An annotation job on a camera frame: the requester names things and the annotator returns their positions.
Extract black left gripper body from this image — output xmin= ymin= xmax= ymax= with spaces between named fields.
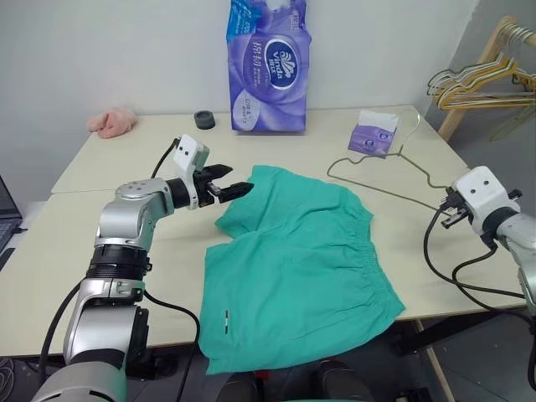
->
xmin=194 ymin=166 xmax=222 ymax=209

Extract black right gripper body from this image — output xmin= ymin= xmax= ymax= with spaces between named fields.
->
xmin=453 ymin=188 xmax=474 ymax=225

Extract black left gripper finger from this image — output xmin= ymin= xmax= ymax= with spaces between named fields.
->
xmin=217 ymin=180 xmax=256 ymax=205
xmin=204 ymin=163 xmax=235 ymax=181

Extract green shorts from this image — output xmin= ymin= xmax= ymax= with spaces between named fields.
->
xmin=197 ymin=164 xmax=407 ymax=376

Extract small purple tissue pack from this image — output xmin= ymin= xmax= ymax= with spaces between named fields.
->
xmin=347 ymin=109 xmax=399 ymax=158

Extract large purple tissue pack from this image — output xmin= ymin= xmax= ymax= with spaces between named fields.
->
xmin=225 ymin=0 xmax=315 ymax=136

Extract pink fluffy cloth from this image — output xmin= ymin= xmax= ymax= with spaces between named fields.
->
xmin=85 ymin=106 xmax=140 ymax=141

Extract light wooden leg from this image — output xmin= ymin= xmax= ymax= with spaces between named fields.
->
xmin=415 ymin=319 xmax=453 ymax=402

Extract wooden clothes rack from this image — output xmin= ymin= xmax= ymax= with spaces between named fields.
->
xmin=436 ymin=15 xmax=536 ymax=142

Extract dark rounded shape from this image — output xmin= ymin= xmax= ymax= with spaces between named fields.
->
xmin=311 ymin=358 xmax=376 ymax=402
xmin=217 ymin=369 xmax=263 ymax=402

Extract dark laptop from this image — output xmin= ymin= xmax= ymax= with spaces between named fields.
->
xmin=0 ymin=173 xmax=29 ymax=252

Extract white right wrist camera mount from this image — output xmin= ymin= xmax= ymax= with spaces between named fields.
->
xmin=451 ymin=165 xmax=521 ymax=245

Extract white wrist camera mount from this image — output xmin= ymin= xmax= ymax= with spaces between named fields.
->
xmin=451 ymin=165 xmax=521 ymax=245
xmin=173 ymin=134 xmax=210 ymax=210

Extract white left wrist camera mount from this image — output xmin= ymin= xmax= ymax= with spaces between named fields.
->
xmin=173 ymin=134 xmax=210 ymax=210

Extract black round rubber ring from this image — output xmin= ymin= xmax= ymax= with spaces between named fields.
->
xmin=193 ymin=110 xmax=219 ymax=131

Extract grey wire hanger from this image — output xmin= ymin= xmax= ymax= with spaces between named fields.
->
xmin=326 ymin=104 xmax=461 ymax=211

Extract light green wire hanger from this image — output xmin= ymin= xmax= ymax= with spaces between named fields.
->
xmin=488 ymin=96 xmax=536 ymax=144

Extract black table frame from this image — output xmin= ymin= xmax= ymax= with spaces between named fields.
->
xmin=389 ymin=307 xmax=536 ymax=366

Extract white wire hanger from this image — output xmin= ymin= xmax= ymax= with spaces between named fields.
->
xmin=426 ymin=24 xmax=536 ymax=101

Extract yellow wire hanger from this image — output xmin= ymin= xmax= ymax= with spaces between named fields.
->
xmin=434 ymin=24 xmax=536 ymax=111

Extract grey coiled cable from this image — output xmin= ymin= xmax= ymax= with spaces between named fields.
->
xmin=0 ymin=355 xmax=16 ymax=395

